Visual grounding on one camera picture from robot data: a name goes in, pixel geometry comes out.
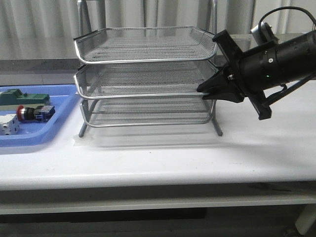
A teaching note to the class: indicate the blue plastic tray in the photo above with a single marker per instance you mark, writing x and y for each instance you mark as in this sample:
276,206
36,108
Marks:
62,96

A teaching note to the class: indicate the red emergency stop button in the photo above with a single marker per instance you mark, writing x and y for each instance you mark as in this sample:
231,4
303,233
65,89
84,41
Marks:
40,114

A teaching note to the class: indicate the white table leg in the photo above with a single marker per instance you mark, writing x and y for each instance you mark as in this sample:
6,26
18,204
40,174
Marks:
306,219

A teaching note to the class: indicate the dark grey background counter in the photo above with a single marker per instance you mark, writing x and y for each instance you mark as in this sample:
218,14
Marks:
36,61

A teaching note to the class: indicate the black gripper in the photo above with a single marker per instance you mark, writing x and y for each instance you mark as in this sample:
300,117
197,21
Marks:
236,80

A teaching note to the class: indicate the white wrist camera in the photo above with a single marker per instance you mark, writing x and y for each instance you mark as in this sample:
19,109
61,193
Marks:
263,34

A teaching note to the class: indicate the white circuit breaker block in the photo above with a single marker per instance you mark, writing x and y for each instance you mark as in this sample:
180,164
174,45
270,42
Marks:
9,124

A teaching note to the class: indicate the grey metal rack frame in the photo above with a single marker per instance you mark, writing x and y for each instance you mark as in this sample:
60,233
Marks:
213,120

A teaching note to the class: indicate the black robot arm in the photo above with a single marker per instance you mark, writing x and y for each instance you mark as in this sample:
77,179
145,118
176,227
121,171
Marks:
264,74

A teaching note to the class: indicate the green terminal block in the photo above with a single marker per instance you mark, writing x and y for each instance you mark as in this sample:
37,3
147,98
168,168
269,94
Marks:
17,97

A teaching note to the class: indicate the silver mesh top tray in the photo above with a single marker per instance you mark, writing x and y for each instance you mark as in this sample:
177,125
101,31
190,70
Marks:
152,44

